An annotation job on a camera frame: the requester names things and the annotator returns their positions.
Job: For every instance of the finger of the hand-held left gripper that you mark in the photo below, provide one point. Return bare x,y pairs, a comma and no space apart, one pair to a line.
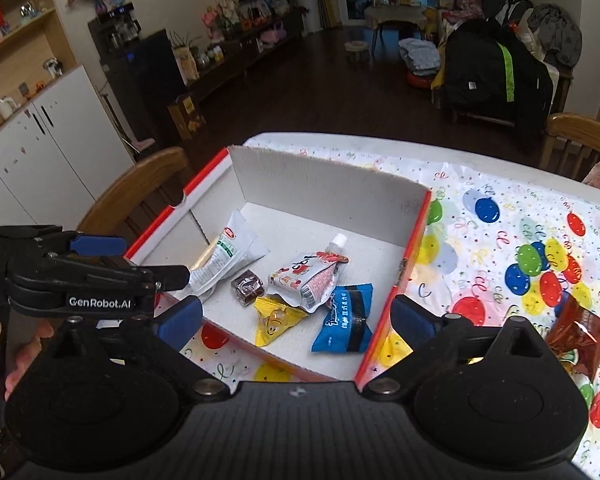
97,245
130,275

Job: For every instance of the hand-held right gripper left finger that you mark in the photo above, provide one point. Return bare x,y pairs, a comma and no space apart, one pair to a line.
180,322

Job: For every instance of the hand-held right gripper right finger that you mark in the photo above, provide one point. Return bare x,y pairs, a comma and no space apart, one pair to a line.
412,322

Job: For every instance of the blue snack packet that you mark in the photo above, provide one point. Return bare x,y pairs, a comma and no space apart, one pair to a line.
340,320

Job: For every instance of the small brown candy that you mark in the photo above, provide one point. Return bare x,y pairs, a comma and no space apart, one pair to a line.
247,287

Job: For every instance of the white green snack packet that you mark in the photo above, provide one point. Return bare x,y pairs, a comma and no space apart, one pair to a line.
225,255

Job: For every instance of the yellow triangular snack packet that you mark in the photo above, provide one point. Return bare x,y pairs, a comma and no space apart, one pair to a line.
275,320

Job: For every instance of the white red-print jelly pouch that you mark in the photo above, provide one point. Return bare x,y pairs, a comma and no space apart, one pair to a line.
305,275

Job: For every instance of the red cardboard box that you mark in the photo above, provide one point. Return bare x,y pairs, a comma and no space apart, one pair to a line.
330,195

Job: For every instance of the shiny brown snack packet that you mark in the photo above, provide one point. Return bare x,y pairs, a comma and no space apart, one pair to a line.
580,335

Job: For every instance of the person's left hand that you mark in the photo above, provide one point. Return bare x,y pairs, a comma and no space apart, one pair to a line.
30,355

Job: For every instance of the white cabinet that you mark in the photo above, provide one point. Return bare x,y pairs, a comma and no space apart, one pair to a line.
55,150

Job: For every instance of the yellow gift box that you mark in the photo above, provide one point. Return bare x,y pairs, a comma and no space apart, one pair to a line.
187,117

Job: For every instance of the white kettle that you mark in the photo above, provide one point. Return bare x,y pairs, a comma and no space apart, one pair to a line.
6,107

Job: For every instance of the black tea bar machine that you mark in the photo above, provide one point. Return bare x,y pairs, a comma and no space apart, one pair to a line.
145,75

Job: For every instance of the white yellow paper bag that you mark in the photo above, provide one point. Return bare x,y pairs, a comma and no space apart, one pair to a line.
186,62

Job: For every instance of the red round basin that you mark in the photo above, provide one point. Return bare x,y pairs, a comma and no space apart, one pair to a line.
420,81

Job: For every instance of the dark wooden television cabinet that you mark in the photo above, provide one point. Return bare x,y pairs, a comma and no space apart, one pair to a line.
250,55

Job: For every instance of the wooden chair with pink cloth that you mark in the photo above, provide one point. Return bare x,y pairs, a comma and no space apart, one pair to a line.
570,130

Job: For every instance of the pink flower bouquet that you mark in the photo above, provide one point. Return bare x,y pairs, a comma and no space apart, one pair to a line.
215,20

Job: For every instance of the black jacket with green stripe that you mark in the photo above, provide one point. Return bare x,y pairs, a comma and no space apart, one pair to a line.
475,75

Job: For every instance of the pile of light clothes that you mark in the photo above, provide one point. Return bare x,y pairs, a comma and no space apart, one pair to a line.
417,52

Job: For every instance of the small round stool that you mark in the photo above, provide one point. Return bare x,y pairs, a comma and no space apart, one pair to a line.
356,47

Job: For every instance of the small table with cloth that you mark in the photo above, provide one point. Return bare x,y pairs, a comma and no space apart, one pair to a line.
395,12

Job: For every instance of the grey garment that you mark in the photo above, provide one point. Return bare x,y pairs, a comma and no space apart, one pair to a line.
555,35

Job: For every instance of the wooden wall shelf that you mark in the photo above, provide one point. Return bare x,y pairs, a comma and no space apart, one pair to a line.
25,75

